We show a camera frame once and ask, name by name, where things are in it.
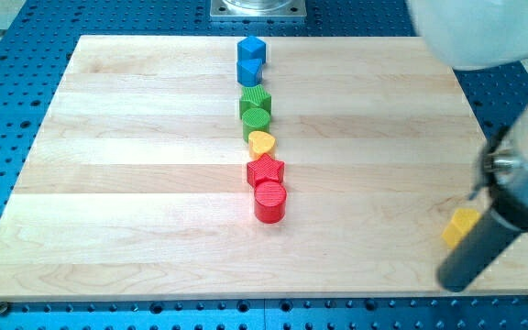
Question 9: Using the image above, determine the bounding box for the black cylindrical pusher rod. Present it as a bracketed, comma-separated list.
[436, 207, 523, 292]

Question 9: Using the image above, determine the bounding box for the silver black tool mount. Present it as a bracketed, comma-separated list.
[468, 105, 528, 232]

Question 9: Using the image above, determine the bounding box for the yellow hexagon block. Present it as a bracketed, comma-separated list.
[441, 208, 480, 248]

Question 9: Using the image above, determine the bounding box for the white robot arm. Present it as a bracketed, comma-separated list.
[407, 0, 528, 292]

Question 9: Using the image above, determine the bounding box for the light wooden board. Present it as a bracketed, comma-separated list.
[0, 34, 528, 303]

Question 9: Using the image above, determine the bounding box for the red cylinder block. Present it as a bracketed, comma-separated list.
[254, 181, 287, 224]

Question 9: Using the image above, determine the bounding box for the red star block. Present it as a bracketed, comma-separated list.
[247, 154, 285, 188]

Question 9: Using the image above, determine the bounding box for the yellow heart block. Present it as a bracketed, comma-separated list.
[247, 131, 277, 160]

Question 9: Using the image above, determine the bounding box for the green cylinder block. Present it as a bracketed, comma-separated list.
[241, 108, 271, 142]

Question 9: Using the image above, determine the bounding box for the green star block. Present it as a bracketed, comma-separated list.
[239, 84, 272, 117]

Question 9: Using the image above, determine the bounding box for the blue triangle block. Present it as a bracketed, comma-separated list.
[236, 59, 263, 87]

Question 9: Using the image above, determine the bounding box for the blue cube block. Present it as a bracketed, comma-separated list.
[236, 36, 267, 63]

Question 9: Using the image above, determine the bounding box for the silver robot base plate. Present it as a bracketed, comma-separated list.
[210, 0, 307, 20]

